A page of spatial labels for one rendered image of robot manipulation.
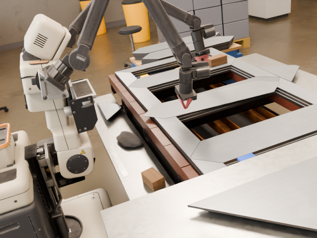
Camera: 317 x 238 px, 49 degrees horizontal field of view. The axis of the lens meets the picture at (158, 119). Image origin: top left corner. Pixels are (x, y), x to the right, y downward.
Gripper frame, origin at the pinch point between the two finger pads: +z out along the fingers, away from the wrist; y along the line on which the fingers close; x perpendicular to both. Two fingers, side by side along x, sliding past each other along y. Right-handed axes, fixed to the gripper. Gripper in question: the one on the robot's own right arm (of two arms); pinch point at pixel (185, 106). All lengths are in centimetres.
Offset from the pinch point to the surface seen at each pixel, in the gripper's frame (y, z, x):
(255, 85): 14.8, 10.3, -45.9
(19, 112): 257, 163, 112
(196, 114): 4.5, 10.2, -7.7
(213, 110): 4.4, 10.5, -16.4
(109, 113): 52, 35, 28
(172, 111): 10.6, 10.0, 2.3
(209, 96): 16.2, 11.1, -19.7
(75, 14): 646, 217, -5
